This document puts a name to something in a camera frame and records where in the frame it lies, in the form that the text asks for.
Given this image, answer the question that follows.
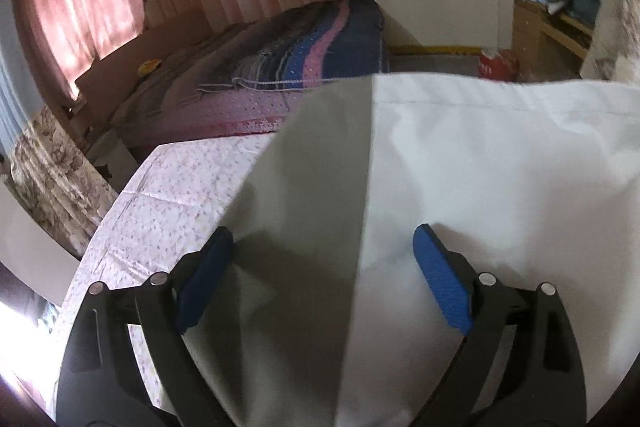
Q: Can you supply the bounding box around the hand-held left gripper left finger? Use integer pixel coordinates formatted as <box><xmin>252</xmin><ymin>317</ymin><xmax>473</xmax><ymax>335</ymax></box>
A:
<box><xmin>56</xmin><ymin>227</ymin><xmax>236</xmax><ymax>427</ymax></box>

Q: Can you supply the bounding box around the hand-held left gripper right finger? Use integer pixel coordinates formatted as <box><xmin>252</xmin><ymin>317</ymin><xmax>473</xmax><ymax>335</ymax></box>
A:
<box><xmin>412</xmin><ymin>223</ymin><xmax>587</xmax><ymax>427</ymax></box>

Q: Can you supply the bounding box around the grey and white garment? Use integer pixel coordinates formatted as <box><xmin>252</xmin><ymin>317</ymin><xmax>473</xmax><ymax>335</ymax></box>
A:
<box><xmin>182</xmin><ymin>72</ymin><xmax>640</xmax><ymax>427</ymax></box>

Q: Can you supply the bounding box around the pink floral tablecloth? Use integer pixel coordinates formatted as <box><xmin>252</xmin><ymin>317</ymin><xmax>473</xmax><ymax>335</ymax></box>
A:
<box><xmin>49</xmin><ymin>134</ymin><xmax>282</xmax><ymax>414</ymax></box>

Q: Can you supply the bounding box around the bed with striped blanket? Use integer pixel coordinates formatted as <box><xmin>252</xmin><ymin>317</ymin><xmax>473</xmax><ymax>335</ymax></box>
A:
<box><xmin>75</xmin><ymin>14</ymin><xmax>321</xmax><ymax>154</ymax></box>

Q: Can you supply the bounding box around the blue floral curtain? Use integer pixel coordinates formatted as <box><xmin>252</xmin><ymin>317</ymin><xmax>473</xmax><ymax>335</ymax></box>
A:
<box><xmin>580</xmin><ymin>0</ymin><xmax>640</xmax><ymax>84</ymax></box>
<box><xmin>0</xmin><ymin>0</ymin><xmax>120</xmax><ymax>259</ymax></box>

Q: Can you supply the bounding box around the red bag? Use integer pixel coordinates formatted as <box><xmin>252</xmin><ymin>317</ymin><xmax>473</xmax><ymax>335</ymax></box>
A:
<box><xmin>477</xmin><ymin>49</ymin><xmax>521</xmax><ymax>82</ymax></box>

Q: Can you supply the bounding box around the wooden desk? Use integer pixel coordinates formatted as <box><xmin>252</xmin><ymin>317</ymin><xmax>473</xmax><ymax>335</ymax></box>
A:
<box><xmin>507</xmin><ymin>0</ymin><xmax>601</xmax><ymax>84</ymax></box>

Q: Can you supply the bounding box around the pink window curtain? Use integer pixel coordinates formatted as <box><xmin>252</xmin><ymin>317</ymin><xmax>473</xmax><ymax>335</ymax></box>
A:
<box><xmin>10</xmin><ymin>0</ymin><xmax>147</xmax><ymax>104</ymax></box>

